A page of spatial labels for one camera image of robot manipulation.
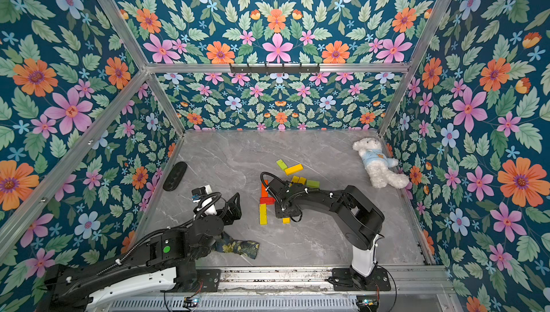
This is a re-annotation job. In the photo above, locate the red block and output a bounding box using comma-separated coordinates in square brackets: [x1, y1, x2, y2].
[259, 197, 276, 205]

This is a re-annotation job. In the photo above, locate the orange block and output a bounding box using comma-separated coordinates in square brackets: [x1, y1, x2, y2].
[261, 180, 269, 198]

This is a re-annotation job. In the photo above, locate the lime green block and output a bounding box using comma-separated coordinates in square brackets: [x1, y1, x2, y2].
[306, 180, 320, 189]
[276, 160, 288, 171]

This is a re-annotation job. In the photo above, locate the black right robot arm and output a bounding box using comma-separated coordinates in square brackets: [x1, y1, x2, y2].
[262, 177, 385, 278]

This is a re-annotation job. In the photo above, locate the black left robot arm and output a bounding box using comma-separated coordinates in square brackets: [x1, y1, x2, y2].
[36, 193, 242, 311]

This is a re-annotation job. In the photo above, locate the dark floral cloth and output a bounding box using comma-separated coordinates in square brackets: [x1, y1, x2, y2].
[211, 232, 260, 260]

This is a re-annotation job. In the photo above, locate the black oval pad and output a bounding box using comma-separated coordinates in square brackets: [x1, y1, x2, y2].
[163, 162, 188, 192]

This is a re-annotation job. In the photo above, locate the white teddy bear blue shirt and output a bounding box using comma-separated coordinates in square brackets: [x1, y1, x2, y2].
[352, 137, 410, 189]

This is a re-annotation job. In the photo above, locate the white ventilation grille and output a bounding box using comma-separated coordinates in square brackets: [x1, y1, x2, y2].
[89, 296, 359, 311]

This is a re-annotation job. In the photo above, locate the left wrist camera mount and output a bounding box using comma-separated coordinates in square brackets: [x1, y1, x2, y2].
[191, 185, 217, 217]

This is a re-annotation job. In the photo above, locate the black corrugated cable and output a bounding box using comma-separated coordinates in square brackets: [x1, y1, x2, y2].
[259, 171, 289, 197]

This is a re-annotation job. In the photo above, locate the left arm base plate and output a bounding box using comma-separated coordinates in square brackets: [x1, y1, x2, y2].
[170, 268, 221, 293]

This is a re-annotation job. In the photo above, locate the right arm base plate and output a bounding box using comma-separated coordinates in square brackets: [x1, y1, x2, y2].
[327, 267, 392, 292]

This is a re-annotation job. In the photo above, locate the black hook rail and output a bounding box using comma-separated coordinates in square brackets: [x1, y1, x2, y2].
[229, 64, 321, 75]

